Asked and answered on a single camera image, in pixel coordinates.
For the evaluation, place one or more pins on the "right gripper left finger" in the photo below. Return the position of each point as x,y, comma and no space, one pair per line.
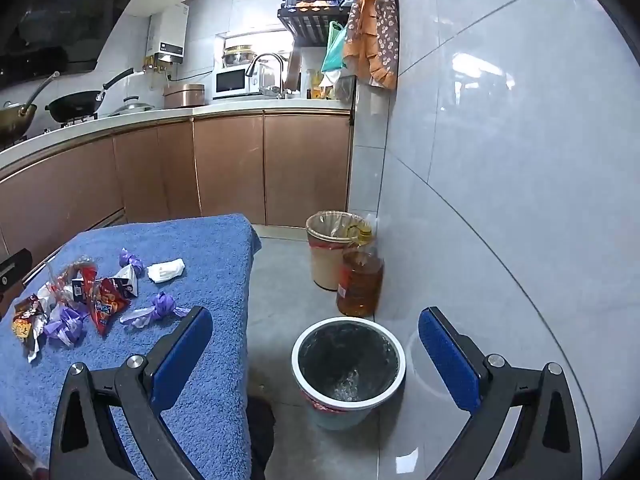
85,442

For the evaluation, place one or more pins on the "red snack wrapper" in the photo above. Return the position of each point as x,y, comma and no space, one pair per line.
103,298

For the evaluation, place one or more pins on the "black range hood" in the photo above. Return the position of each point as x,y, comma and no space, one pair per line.
64,36

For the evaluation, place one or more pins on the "white microwave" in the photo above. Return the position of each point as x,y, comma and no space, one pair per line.
230,82

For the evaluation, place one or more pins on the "white rimmed black trash bin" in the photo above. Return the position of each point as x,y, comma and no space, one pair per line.
346,368

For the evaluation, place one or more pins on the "purple wrapper knot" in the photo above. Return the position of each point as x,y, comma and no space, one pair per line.
162,306
65,324
127,258

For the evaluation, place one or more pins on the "orange floral apron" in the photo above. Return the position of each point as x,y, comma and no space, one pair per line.
371,48

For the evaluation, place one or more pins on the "brown kitchen cabinets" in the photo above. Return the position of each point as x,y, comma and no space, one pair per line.
275,167

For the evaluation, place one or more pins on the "white tissue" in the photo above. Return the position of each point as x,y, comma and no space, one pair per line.
165,271

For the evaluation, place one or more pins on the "clear plastic red wrapper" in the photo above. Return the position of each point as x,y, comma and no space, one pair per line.
65,277

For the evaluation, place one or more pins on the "teal plastic bag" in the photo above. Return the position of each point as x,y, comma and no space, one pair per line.
334,48

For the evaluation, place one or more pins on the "white water heater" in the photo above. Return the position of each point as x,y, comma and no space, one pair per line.
167,34

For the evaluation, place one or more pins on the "large cooking oil bottle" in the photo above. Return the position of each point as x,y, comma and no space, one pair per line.
361,274

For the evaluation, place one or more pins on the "beige lined trash bin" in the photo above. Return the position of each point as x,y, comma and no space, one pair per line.
329,232

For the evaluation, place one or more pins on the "white countertop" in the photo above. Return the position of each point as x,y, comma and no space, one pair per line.
125,124

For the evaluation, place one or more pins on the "glass pot lid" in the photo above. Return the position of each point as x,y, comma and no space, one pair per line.
132,105

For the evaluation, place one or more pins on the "brass pan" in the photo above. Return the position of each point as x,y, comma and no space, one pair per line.
15,119

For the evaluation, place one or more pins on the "brown rice cooker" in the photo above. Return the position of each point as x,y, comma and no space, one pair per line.
183,95

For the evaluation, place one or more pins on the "chrome sink faucet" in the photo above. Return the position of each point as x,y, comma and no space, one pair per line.
265,79

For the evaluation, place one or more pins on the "dark snack packet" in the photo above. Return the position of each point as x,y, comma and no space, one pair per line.
30,318

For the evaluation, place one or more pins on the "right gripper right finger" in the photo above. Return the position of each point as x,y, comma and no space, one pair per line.
545,442

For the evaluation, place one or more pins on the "black wok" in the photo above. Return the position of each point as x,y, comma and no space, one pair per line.
82,104

